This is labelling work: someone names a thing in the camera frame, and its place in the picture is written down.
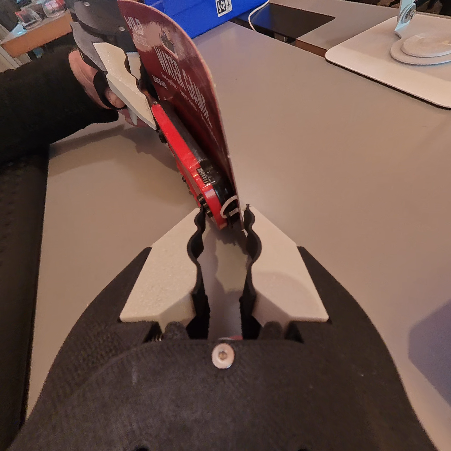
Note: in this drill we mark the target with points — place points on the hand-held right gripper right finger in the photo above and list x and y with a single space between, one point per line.
285 282

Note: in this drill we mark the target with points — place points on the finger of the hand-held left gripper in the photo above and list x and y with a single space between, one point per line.
135 67
123 88

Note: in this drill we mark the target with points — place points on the person's left hand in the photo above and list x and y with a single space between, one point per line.
82 77

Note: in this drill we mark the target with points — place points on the blue bin with tag sticker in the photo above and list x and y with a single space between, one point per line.
197 17

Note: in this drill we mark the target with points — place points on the person's left forearm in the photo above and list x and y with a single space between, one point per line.
42 102

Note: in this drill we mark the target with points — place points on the black desk mat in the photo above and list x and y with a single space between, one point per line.
289 23

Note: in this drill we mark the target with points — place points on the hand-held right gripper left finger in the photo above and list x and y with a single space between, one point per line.
162 282

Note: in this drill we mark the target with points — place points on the red handheld toy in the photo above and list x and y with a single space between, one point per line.
186 105

